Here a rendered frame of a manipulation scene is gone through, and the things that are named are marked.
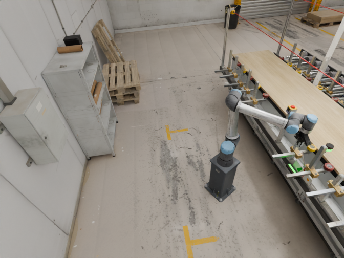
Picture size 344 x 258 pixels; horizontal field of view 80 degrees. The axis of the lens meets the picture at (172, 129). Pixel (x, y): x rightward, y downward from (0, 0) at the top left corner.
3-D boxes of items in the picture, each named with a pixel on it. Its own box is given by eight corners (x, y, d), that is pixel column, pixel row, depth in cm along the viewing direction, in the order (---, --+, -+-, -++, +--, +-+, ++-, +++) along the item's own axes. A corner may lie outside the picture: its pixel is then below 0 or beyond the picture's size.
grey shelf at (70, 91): (87, 160, 333) (40, 73, 227) (95, 124, 399) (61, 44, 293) (115, 156, 335) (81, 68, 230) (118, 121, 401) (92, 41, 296)
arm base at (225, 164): (225, 170, 232) (226, 165, 225) (213, 159, 243) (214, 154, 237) (236, 161, 240) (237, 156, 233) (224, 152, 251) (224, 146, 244)
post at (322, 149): (303, 179, 207) (324, 148, 174) (301, 176, 209) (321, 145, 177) (306, 178, 207) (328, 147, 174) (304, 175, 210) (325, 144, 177)
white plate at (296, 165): (307, 186, 200) (312, 180, 194) (292, 165, 219) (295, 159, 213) (308, 186, 200) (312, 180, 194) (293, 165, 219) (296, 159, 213)
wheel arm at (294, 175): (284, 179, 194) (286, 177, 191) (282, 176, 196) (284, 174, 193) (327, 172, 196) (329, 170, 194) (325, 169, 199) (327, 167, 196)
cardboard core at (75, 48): (56, 48, 260) (80, 45, 262) (58, 46, 266) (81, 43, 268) (59, 54, 266) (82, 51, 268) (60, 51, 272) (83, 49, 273)
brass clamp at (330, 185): (336, 197, 168) (339, 194, 164) (324, 183, 178) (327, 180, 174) (343, 196, 168) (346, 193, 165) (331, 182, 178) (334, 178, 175)
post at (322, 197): (316, 206, 194) (342, 177, 161) (314, 202, 196) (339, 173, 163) (320, 205, 194) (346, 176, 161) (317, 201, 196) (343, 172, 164)
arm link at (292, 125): (222, 99, 187) (301, 128, 165) (227, 92, 194) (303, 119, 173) (220, 109, 195) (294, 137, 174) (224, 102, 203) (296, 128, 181)
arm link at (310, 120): (306, 111, 179) (319, 114, 175) (301, 122, 188) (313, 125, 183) (305, 117, 173) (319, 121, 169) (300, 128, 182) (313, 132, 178)
